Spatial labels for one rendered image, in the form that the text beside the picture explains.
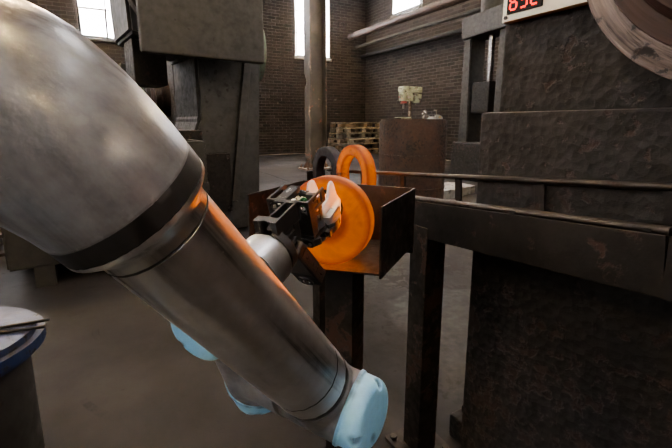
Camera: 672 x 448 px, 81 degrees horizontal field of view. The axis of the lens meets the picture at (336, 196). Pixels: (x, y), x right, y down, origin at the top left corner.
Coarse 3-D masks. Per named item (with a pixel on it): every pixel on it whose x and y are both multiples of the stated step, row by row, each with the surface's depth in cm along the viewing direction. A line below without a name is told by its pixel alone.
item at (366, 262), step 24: (264, 192) 77; (384, 192) 83; (408, 192) 75; (384, 216) 63; (408, 216) 77; (384, 240) 64; (408, 240) 78; (336, 264) 71; (360, 264) 70; (384, 264) 65; (336, 288) 76; (360, 288) 78; (336, 312) 77; (360, 312) 80; (336, 336) 78; (360, 336) 81; (360, 360) 82
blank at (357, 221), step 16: (336, 176) 70; (336, 192) 68; (352, 192) 67; (352, 208) 67; (368, 208) 67; (352, 224) 68; (368, 224) 67; (336, 240) 69; (352, 240) 68; (368, 240) 69; (320, 256) 71; (336, 256) 70; (352, 256) 69
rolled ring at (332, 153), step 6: (318, 150) 142; (324, 150) 138; (330, 150) 134; (336, 150) 135; (318, 156) 142; (324, 156) 141; (330, 156) 134; (336, 156) 133; (318, 162) 143; (324, 162) 145; (330, 162) 135; (336, 162) 132; (318, 168) 145; (336, 168) 132; (318, 174) 145
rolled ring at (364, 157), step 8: (344, 152) 125; (352, 152) 121; (360, 152) 117; (368, 152) 118; (344, 160) 126; (360, 160) 117; (368, 160) 116; (344, 168) 128; (368, 168) 115; (344, 176) 129; (368, 176) 115; (368, 184) 116
